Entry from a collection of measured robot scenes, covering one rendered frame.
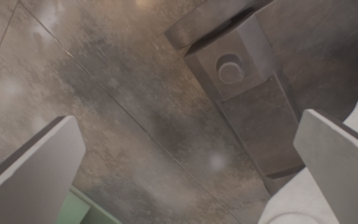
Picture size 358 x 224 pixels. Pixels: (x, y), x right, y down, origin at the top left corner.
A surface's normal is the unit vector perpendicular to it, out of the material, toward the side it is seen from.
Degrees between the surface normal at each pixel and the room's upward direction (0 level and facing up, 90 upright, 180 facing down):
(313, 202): 113
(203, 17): 2
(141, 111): 0
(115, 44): 0
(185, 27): 18
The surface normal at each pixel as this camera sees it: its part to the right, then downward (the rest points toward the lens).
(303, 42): -0.21, 0.51
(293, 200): -0.30, -0.95
